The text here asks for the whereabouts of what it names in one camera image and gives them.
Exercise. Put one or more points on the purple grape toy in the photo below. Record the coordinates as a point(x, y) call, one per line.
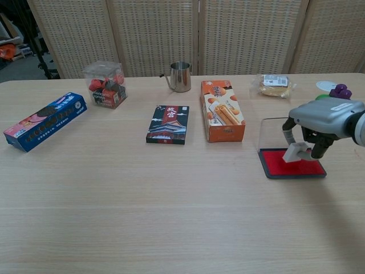
point(340, 92)

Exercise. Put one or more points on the clear box of coffee capsules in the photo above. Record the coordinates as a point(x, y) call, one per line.
point(105, 85)

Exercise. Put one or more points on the orange egg roll box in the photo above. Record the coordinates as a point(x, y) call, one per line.
point(222, 111)

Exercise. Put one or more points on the dark palace print box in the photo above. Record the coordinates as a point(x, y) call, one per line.
point(168, 125)

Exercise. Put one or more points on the packaged pastry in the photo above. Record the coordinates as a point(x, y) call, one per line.
point(272, 85)

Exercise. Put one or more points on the red ink pad case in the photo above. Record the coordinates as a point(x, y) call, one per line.
point(288, 168)

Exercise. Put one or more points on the woven folding screen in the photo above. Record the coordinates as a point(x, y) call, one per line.
point(171, 34)

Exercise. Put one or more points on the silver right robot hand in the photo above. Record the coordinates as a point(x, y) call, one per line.
point(325, 117)

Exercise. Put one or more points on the small red white stamp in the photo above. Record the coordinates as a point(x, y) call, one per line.
point(293, 152)

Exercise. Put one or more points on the green toy block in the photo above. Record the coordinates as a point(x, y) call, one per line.
point(322, 97)

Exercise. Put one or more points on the black tripod stand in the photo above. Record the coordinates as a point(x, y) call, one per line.
point(42, 60)

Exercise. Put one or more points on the blue cookie box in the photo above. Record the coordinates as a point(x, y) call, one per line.
point(45, 121)

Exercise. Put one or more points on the steel pitcher with thin spout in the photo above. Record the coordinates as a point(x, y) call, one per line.
point(180, 77)

